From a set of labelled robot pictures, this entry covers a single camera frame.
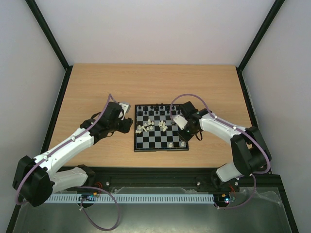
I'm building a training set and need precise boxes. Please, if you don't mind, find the black aluminium rail base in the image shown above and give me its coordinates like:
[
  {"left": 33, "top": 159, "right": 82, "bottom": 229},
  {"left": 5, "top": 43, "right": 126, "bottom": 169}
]
[{"left": 63, "top": 166, "right": 282, "bottom": 195}]

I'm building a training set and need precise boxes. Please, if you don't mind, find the left black frame post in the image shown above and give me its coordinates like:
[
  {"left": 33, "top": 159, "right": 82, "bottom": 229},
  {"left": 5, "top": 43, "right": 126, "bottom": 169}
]
[{"left": 25, "top": 0, "right": 72, "bottom": 71}]

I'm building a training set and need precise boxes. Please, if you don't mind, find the purple cable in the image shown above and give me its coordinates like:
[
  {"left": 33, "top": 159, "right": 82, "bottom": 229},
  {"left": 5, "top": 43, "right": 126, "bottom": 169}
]
[
  {"left": 169, "top": 93, "right": 272, "bottom": 210},
  {"left": 15, "top": 93, "right": 121, "bottom": 231}
]

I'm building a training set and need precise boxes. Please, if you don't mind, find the black frame post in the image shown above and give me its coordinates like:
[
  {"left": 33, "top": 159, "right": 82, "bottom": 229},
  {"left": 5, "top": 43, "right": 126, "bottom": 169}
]
[
  {"left": 25, "top": 0, "right": 72, "bottom": 71},
  {"left": 237, "top": 0, "right": 285, "bottom": 71}
]

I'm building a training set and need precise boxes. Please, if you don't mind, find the black silver chess board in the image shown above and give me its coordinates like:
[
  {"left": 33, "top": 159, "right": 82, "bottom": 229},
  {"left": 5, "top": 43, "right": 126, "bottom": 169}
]
[{"left": 134, "top": 103, "right": 189, "bottom": 152}]

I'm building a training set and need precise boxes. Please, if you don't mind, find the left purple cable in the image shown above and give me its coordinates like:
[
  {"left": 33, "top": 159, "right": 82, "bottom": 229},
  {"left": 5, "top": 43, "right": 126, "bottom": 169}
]
[{"left": 15, "top": 93, "right": 121, "bottom": 231}]

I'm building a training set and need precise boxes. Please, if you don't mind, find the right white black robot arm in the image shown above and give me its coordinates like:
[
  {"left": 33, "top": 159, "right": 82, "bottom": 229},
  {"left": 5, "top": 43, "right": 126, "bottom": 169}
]
[{"left": 173, "top": 101, "right": 271, "bottom": 190}]

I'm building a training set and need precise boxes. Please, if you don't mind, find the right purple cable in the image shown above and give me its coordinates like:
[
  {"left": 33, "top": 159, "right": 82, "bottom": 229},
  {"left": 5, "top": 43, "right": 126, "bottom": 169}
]
[{"left": 169, "top": 93, "right": 272, "bottom": 210}]

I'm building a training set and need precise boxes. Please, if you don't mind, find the white slotted cable duct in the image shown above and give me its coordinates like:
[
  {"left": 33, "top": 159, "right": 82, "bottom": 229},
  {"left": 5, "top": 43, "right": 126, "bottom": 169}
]
[{"left": 45, "top": 193, "right": 214, "bottom": 204}]

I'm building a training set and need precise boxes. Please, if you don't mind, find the pile of white pieces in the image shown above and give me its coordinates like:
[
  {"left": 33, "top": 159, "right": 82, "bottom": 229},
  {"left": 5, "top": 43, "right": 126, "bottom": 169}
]
[{"left": 135, "top": 119, "right": 168, "bottom": 134}]

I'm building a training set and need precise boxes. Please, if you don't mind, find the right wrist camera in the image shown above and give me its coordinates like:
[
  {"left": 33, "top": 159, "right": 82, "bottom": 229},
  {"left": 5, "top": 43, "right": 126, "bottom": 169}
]
[{"left": 173, "top": 115, "right": 188, "bottom": 130}]

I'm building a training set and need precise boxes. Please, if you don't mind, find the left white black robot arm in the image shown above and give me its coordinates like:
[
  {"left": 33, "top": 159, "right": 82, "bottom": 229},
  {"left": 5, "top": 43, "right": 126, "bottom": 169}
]
[{"left": 13, "top": 102, "right": 133, "bottom": 207}]

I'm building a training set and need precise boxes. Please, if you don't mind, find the right black frame post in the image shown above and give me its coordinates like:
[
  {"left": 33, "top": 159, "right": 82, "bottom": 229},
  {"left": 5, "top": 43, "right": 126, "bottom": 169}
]
[{"left": 237, "top": 0, "right": 285, "bottom": 71}]

